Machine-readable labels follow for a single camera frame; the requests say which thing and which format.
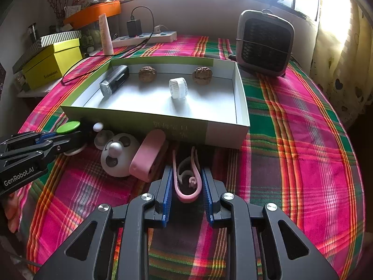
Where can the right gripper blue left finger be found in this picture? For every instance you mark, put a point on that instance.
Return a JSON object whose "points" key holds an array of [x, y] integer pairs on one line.
{"points": [[165, 195]]}

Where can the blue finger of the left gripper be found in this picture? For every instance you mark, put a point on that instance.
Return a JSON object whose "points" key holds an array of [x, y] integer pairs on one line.
{"points": [[44, 136], [56, 148]]}

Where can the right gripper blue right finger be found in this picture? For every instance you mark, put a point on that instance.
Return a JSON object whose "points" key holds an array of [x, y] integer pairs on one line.
{"points": [[208, 203]]}

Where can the pink clip holder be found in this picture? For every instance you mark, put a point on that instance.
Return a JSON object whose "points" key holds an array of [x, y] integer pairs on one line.
{"points": [[187, 177]]}

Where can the green cap mushroom toy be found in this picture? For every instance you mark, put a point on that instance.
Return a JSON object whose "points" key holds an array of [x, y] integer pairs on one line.
{"points": [[68, 131]]}

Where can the pink oblong case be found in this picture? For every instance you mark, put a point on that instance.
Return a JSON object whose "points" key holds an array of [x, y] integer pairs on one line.
{"points": [[149, 155]]}

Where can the white panda fan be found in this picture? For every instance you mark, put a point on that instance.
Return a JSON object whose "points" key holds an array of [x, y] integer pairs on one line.
{"points": [[118, 154]]}

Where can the black rectangular device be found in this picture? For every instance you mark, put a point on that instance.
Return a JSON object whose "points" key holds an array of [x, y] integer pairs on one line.
{"points": [[110, 84]]}

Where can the white round jar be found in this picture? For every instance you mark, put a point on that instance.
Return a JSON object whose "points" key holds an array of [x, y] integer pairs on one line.
{"points": [[178, 88]]}

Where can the brown walnut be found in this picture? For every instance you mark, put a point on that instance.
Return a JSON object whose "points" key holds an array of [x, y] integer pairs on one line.
{"points": [[147, 74], [202, 75]]}

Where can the person hand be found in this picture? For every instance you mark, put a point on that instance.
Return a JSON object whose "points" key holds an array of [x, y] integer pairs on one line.
{"points": [[13, 209]]}

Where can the yellow box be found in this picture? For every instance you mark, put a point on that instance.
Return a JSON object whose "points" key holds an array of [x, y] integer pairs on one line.
{"points": [[51, 63]]}

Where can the white green cardboard tray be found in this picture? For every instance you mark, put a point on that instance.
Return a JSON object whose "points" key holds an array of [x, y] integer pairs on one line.
{"points": [[215, 114]]}

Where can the striped white box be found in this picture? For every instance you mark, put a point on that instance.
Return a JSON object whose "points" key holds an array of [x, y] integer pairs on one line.
{"points": [[59, 37]]}

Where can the pink green plaid tablecloth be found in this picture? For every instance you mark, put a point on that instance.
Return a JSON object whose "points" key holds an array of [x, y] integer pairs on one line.
{"points": [[297, 154]]}

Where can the beige cosmetic tube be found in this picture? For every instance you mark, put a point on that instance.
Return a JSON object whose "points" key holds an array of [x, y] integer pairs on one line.
{"points": [[105, 35]]}

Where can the orange tray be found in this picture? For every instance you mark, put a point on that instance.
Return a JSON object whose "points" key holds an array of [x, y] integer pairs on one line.
{"points": [[91, 14]]}

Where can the black charger adapter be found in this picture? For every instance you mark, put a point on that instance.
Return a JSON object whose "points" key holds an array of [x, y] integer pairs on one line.
{"points": [[134, 27]]}

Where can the white power strip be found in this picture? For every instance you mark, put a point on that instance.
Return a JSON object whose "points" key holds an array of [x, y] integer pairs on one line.
{"points": [[163, 37]]}

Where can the grey black space heater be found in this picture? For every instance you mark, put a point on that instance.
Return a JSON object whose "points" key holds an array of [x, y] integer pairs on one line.
{"points": [[264, 42]]}

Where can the floral cream curtain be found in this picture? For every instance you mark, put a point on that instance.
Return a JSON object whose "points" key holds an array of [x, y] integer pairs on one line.
{"points": [[342, 60]]}

